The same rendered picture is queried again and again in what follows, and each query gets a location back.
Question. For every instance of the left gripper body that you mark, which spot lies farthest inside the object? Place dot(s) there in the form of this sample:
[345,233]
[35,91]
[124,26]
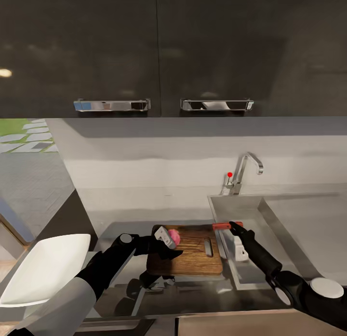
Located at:
[157,246]

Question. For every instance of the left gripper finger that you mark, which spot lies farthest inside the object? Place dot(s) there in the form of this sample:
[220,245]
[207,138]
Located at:
[173,254]

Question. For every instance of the cutting board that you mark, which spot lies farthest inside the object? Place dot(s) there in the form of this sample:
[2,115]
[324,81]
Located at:
[194,259]

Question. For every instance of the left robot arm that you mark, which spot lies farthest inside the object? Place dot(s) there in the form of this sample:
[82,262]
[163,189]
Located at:
[66,310]

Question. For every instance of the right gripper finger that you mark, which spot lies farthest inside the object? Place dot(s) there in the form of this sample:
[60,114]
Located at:
[238,227]
[234,232]

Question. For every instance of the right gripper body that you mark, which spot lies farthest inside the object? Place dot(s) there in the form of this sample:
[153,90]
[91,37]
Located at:
[250,245]

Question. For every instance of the bowl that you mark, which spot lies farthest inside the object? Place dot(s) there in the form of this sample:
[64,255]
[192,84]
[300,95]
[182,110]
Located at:
[50,265]

